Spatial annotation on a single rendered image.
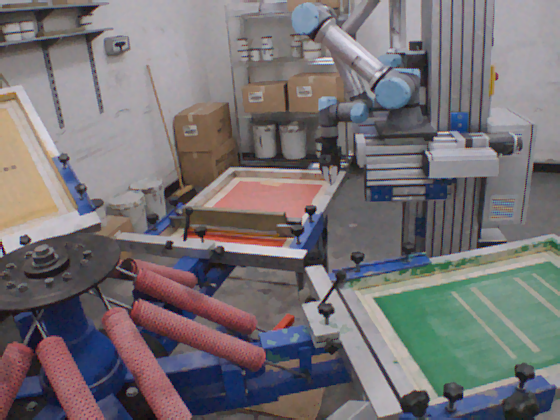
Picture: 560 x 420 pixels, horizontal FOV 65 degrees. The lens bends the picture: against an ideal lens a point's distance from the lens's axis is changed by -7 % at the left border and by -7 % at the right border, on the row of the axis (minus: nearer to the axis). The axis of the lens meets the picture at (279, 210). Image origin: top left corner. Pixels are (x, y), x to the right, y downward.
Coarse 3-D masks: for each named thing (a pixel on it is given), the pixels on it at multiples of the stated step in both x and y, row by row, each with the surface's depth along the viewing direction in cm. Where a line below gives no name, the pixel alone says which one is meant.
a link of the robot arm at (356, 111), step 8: (344, 104) 179; (352, 104) 177; (360, 104) 176; (336, 112) 179; (344, 112) 177; (352, 112) 176; (360, 112) 175; (344, 120) 180; (352, 120) 178; (360, 120) 176
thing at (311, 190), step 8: (288, 184) 216; (296, 184) 215; (304, 184) 214; (312, 192) 205; (304, 200) 198; (296, 208) 191; (296, 216) 184; (232, 240) 171; (240, 240) 170; (248, 240) 170; (256, 240) 169; (264, 240) 169; (272, 240) 168; (280, 240) 168
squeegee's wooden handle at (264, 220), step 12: (192, 216) 175; (204, 216) 173; (216, 216) 171; (228, 216) 170; (240, 216) 168; (252, 216) 166; (264, 216) 165; (276, 216) 163; (240, 228) 170; (252, 228) 168; (264, 228) 167; (276, 228) 165
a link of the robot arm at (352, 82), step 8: (336, 24) 179; (336, 56) 183; (336, 64) 185; (344, 64) 183; (344, 72) 184; (352, 72) 184; (344, 80) 186; (352, 80) 184; (360, 80) 185; (352, 88) 185; (360, 88) 185; (352, 96) 187; (360, 96) 185; (368, 96) 187; (368, 104) 186; (368, 112) 188
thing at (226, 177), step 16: (224, 176) 223; (240, 176) 231; (256, 176) 228; (272, 176) 225; (288, 176) 222; (304, 176) 219; (320, 176) 217; (208, 192) 206; (336, 192) 198; (320, 208) 181
